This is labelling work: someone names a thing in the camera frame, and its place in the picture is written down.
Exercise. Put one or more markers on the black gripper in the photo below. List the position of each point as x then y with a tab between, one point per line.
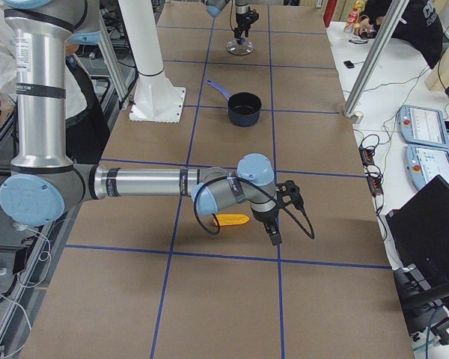
240	18
262	216

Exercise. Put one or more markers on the glass pot lid blue knob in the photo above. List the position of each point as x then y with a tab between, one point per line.
240	46

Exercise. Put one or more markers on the yellow toy corn cob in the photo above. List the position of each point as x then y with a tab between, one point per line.
230	219

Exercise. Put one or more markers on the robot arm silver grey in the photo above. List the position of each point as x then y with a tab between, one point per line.
44	183
215	7

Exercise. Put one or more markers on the dark blue saucepan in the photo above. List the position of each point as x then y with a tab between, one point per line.
243	107

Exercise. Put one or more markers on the black orange usb hub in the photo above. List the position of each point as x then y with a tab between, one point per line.
373	173

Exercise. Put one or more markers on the small metal cylinder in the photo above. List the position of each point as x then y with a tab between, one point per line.
357	117

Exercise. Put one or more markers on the black laptop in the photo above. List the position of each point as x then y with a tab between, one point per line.
420	228

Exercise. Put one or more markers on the lower teach pendant blue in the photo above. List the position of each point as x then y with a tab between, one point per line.
424	163

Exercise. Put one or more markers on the teach pendant blue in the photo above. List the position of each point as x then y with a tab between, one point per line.
424	163
424	126

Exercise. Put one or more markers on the black monitor stand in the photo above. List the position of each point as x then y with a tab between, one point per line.
424	306

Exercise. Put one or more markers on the upper teach pendant blue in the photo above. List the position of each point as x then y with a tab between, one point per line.
424	126

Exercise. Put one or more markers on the person in black shirt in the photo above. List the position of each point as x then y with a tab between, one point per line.
419	25

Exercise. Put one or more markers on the person in white clothing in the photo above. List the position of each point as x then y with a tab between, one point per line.
87	131

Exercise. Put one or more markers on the white pedestal column with base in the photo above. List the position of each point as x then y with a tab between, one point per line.
155	98

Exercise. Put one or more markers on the aluminium frame post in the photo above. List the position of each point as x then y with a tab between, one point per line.
387	27

